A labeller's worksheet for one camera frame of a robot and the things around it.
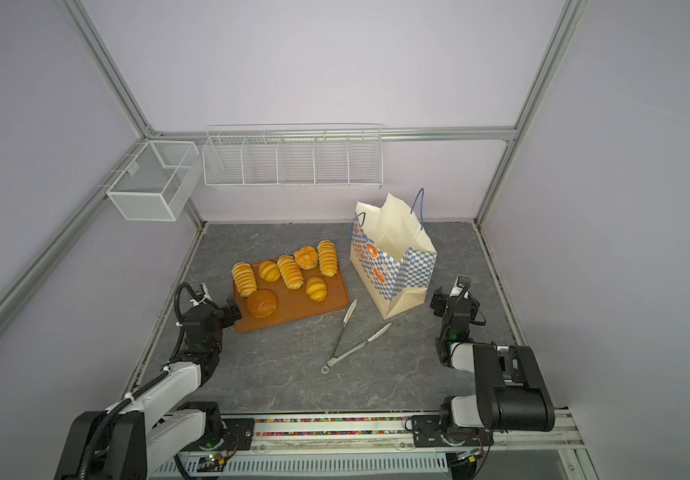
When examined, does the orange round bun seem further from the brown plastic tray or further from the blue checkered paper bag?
the blue checkered paper bag

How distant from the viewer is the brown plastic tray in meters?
0.95

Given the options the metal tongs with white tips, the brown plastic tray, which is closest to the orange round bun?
the brown plastic tray

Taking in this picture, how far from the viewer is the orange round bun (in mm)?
942
